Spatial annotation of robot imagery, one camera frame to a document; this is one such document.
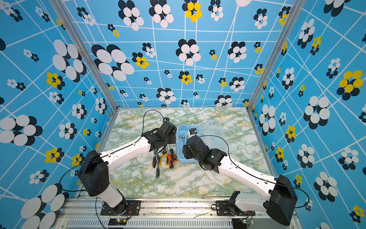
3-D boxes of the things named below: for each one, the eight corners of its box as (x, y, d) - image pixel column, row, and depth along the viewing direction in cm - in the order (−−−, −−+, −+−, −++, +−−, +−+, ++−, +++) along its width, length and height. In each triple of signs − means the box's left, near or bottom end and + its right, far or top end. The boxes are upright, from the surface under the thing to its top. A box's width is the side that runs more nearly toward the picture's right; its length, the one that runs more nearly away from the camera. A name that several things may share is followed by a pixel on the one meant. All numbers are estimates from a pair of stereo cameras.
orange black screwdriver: (167, 168, 89) (166, 167, 87) (168, 150, 97) (168, 148, 95) (176, 168, 89) (176, 167, 87) (177, 150, 97) (177, 148, 95)
